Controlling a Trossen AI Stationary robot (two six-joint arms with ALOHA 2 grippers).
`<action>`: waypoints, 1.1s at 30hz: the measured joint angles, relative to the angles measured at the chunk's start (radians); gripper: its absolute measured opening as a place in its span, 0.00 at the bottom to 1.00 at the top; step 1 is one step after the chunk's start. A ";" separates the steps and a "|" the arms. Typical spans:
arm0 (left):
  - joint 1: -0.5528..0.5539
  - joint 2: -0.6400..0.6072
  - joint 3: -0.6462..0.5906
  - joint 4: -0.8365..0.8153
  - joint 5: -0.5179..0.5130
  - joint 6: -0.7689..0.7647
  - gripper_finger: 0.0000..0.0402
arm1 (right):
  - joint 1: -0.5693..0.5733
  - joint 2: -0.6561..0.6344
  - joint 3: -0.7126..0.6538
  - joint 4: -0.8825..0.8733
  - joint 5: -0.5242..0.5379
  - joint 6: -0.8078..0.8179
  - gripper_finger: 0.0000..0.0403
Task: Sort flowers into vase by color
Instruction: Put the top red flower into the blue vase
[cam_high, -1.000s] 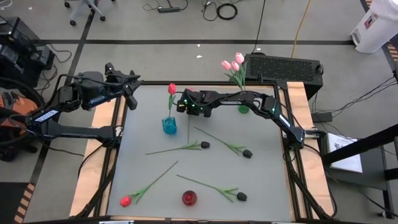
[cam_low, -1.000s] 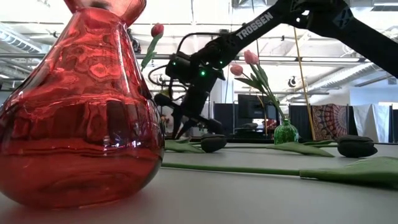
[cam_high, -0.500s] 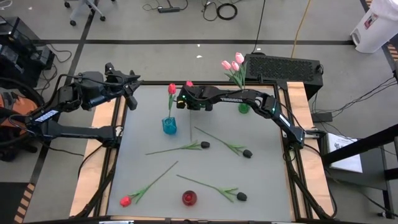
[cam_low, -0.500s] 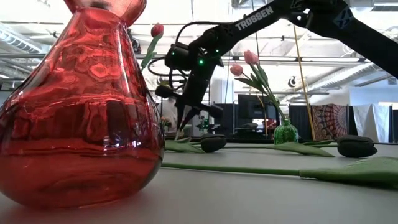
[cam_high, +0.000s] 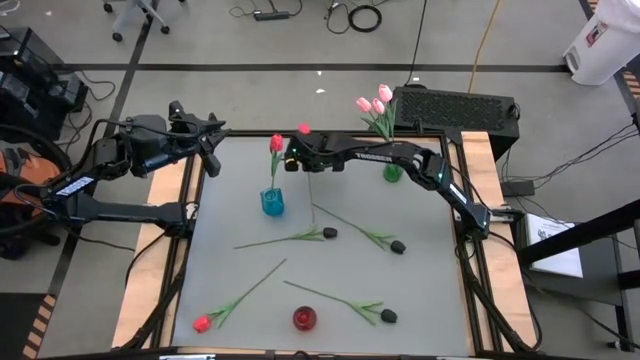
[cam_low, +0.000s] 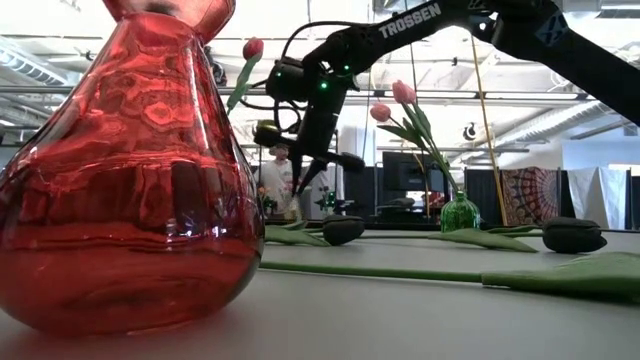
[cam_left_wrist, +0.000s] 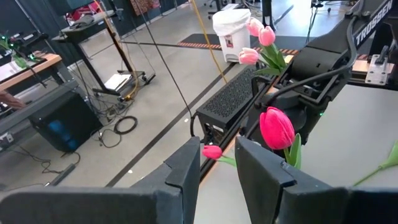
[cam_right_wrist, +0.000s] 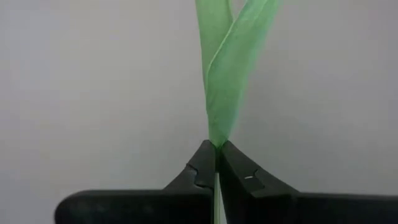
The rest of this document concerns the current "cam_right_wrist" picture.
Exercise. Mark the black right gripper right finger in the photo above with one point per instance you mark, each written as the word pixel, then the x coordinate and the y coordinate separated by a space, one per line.
pixel 311 210

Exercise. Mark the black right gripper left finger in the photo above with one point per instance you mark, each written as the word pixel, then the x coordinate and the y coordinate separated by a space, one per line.
pixel 140 208

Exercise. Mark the red artificial tulip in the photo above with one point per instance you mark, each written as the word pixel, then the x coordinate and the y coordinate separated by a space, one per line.
pixel 227 93

